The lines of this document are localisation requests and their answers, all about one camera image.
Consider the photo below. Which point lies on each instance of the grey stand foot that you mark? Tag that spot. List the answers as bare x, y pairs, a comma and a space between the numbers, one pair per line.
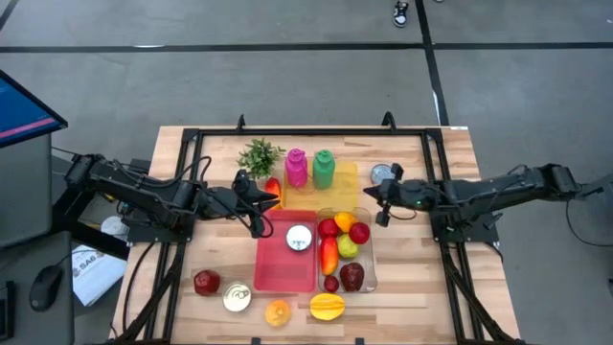
598, 184

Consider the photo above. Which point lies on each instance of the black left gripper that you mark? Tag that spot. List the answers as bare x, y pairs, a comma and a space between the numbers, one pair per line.
230, 203

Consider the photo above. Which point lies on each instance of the computer monitor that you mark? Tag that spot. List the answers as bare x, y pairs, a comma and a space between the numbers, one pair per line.
24, 112

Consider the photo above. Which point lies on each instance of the small dark red fruit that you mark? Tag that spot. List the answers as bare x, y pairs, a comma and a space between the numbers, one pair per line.
331, 283

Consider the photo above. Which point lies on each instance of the black computer mouse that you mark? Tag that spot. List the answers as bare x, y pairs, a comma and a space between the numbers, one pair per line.
45, 287

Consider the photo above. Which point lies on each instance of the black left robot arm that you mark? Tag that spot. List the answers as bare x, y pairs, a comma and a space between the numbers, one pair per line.
143, 191

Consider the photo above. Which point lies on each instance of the green water bottle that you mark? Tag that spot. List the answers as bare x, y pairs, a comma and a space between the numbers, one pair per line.
324, 172

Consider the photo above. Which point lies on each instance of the orange yellow mango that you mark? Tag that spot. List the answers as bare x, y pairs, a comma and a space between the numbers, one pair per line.
345, 221

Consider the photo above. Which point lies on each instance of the clear plastic container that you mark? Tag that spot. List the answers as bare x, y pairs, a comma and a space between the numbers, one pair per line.
371, 259

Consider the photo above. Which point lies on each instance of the black aluminium table frame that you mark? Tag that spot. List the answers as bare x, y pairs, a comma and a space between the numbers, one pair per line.
311, 131

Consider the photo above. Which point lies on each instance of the white round object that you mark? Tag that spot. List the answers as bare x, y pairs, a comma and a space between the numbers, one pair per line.
113, 225

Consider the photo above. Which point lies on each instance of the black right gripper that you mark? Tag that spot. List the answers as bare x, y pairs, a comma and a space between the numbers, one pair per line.
404, 196

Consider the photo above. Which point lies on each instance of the yellow-green round fruit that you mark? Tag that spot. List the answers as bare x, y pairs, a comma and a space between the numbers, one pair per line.
348, 247

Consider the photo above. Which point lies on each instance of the red translucent plastic tray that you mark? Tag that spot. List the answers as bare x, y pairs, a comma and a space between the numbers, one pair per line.
282, 273

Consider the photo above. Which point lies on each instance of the black keyboard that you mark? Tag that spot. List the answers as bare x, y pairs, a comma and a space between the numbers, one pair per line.
6, 311

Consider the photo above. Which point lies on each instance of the white printed paper sheet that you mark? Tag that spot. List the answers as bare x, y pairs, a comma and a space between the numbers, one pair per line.
96, 278

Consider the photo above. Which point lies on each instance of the red orange mango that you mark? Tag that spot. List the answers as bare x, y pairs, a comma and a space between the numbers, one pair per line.
329, 256
273, 186

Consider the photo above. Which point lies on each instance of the yellow translucent plastic tray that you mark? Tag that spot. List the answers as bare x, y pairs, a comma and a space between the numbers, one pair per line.
345, 191

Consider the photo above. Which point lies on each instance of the person's sneaker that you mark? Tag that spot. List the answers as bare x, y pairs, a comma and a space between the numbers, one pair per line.
401, 14

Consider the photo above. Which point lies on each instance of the dark red apple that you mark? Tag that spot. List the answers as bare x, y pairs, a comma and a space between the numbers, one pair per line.
207, 282

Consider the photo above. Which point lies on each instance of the pink water bottle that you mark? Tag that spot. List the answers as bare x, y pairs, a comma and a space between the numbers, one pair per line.
296, 170

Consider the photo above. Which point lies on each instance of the computer desk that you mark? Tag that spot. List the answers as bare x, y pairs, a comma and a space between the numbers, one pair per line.
29, 249

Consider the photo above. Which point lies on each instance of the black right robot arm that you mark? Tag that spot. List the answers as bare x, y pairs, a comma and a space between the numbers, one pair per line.
503, 184

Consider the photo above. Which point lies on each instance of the small green potted plant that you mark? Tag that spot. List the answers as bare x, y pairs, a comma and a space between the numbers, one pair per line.
261, 158

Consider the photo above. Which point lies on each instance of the yellow starfruit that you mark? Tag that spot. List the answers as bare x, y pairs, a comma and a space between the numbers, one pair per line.
327, 306

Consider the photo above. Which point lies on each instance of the wrinkled maroon fruit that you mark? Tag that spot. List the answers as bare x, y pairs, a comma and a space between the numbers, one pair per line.
352, 277

